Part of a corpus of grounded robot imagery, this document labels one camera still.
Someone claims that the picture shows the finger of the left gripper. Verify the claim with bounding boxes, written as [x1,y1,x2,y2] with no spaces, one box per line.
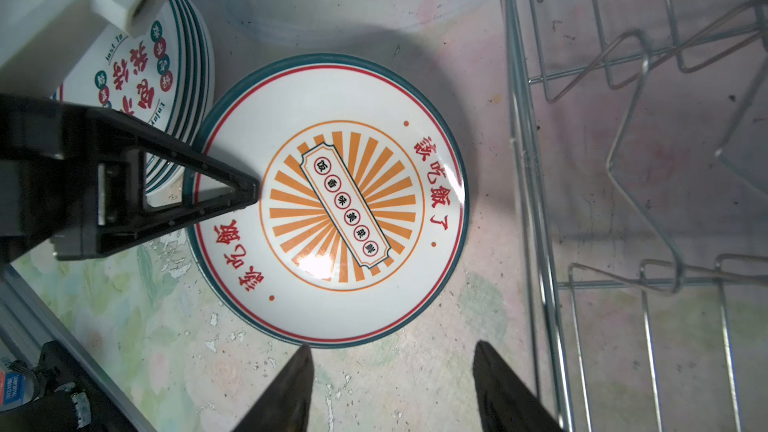
[89,108,259,255]

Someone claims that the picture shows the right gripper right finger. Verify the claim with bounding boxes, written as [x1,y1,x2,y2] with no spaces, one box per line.
[472,341,562,432]

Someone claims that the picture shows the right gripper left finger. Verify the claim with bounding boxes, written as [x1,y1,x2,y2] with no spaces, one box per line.
[234,345,314,432]

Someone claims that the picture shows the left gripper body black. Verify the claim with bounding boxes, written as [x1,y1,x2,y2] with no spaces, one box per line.
[1,94,129,261]

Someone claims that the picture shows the white plate orange sunburst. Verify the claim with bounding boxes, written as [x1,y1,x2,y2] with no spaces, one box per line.
[188,54,470,348]

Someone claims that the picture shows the white plate red characters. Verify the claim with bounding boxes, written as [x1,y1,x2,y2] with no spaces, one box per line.
[52,0,183,131]

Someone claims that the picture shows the metal wire dish rack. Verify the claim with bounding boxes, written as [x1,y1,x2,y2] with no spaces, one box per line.
[501,0,767,431]

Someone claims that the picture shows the small red rimmed white plate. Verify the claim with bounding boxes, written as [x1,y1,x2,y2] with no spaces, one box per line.
[146,0,215,205]

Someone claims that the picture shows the white red blue box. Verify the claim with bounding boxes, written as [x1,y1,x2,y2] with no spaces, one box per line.
[0,368,32,412]

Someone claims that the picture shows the aluminium mounting rail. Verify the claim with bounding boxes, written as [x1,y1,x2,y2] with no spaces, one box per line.
[1,265,154,431]

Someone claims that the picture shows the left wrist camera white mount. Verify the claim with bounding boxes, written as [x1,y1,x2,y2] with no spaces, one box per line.
[1,0,166,97]

